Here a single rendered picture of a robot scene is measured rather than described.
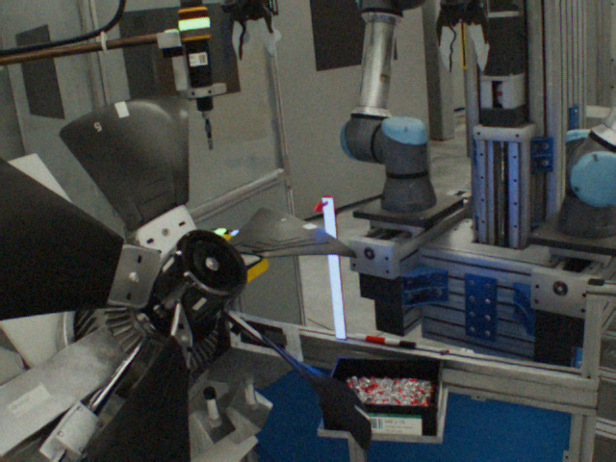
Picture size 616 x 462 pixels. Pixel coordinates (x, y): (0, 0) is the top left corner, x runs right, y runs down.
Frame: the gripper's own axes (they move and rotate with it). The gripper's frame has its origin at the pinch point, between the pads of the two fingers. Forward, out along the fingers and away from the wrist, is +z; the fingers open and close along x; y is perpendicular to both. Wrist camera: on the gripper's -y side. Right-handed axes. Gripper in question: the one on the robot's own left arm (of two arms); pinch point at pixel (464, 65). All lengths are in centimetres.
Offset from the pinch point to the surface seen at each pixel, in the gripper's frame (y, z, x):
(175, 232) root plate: -57, 18, 29
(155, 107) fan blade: -45, 0, 40
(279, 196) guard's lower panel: 72, 53, 95
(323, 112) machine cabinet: 308, 58, 204
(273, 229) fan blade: -33.6, 25.1, 27.0
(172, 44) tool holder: -54, -10, 27
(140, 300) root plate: -67, 25, 29
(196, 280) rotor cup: -65, 21, 19
